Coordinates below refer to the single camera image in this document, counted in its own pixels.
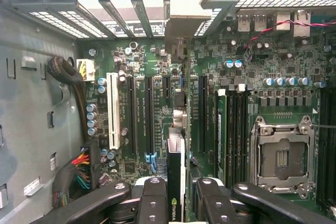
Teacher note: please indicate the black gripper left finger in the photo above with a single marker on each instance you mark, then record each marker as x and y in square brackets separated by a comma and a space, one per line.
[152, 203]

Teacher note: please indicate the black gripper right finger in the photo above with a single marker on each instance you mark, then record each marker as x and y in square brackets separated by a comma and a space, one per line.
[218, 203]

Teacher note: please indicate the metal CPU socket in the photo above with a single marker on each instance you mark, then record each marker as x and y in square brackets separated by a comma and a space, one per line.
[283, 155]

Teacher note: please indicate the black expansion slot blue clip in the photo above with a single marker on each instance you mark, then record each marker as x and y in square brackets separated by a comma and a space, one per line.
[149, 113]

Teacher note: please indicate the long black expansion slot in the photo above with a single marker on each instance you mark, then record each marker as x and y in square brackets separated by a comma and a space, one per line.
[202, 113]
[132, 113]

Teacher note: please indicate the white expansion slot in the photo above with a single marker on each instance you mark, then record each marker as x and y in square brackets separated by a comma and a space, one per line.
[113, 111]

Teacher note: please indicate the short black expansion slot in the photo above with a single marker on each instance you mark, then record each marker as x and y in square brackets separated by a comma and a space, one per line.
[166, 87]

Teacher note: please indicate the socket locking lever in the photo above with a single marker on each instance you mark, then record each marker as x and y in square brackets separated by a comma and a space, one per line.
[325, 127]

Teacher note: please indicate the white power connector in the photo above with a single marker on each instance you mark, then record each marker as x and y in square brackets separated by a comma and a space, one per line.
[88, 70]

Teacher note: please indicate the green motherboard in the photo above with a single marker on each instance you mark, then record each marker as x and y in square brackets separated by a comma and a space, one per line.
[275, 66]

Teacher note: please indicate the black open PC case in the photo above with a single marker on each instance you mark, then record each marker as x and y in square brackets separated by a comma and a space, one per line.
[26, 116]

